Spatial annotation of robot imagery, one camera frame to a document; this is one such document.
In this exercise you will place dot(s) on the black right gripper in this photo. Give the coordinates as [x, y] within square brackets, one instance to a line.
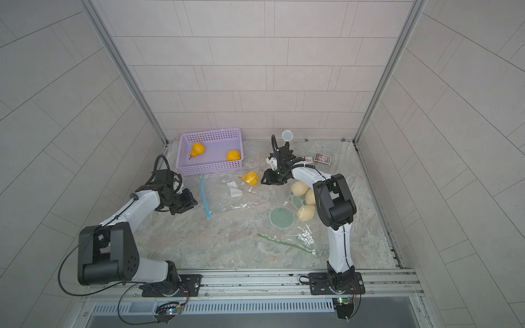
[272, 177]

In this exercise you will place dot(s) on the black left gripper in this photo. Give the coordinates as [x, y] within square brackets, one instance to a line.
[189, 201]

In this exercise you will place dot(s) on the blue zip-top bag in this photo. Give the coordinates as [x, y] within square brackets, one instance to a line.
[222, 192]

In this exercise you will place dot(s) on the yellow pear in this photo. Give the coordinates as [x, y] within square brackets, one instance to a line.
[250, 178]
[233, 155]
[196, 150]

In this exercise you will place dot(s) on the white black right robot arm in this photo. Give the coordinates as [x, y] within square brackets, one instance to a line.
[335, 207]

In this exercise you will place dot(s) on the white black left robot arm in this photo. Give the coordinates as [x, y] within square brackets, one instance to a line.
[108, 252]

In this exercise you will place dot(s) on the green zip-top bag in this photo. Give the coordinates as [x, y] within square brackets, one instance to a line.
[281, 224]

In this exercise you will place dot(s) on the pale round fruit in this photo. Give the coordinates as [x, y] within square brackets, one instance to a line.
[306, 213]
[298, 188]
[310, 198]

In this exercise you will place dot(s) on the purple plastic basket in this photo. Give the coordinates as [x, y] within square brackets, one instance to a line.
[217, 143]

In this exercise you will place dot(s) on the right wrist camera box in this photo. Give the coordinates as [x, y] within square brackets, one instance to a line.
[272, 162]

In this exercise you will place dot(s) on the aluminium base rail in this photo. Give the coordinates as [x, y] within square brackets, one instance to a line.
[256, 292]

